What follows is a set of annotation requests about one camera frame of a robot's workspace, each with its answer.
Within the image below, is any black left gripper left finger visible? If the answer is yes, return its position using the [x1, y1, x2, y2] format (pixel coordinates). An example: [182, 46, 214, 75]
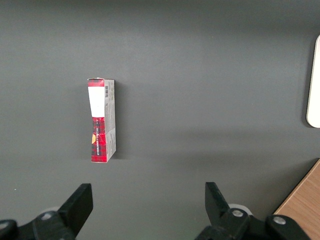
[0, 183, 94, 240]

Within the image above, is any wooden drawer cabinet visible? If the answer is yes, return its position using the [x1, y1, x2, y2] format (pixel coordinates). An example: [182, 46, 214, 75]
[273, 157, 320, 240]

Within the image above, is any red plaid carton box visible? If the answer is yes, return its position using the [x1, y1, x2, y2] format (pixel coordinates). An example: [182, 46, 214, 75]
[87, 77, 117, 164]

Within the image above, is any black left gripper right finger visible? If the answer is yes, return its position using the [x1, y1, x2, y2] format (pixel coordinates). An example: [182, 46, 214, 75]
[194, 181, 311, 240]

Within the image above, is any cream plastic tray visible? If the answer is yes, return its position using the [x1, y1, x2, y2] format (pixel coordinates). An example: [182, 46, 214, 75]
[306, 34, 320, 129]

